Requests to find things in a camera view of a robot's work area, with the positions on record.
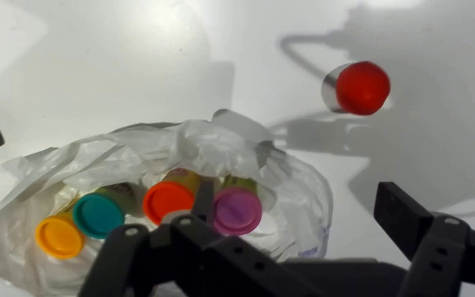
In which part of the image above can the pink lid dough tub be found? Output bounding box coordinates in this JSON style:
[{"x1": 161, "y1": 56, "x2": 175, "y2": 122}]
[{"x1": 213, "y1": 175, "x2": 263, "y2": 236}]

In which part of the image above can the orange lid dough tub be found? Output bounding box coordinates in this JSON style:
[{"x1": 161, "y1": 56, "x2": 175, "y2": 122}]
[{"x1": 142, "y1": 168, "x2": 202, "y2": 225}]

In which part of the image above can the teal lid dough tub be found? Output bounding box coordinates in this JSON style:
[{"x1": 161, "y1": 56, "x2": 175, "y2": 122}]
[{"x1": 72, "y1": 183, "x2": 139, "y2": 239}]

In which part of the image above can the red plastic ball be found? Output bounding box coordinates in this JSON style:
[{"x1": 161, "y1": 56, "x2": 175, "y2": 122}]
[{"x1": 322, "y1": 61, "x2": 392, "y2": 117}]

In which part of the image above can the yellow lid dough tub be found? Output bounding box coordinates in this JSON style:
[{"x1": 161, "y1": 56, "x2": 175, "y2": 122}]
[{"x1": 35, "y1": 211, "x2": 85, "y2": 259}]

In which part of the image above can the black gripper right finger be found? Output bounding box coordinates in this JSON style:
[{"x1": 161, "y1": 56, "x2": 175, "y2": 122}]
[{"x1": 373, "y1": 182, "x2": 475, "y2": 297}]

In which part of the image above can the white plastic bag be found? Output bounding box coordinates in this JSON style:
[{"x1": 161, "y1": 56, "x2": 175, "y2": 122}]
[{"x1": 0, "y1": 111, "x2": 332, "y2": 297}]

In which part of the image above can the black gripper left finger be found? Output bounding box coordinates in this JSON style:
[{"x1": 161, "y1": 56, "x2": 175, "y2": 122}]
[{"x1": 78, "y1": 180, "x2": 324, "y2": 297}]

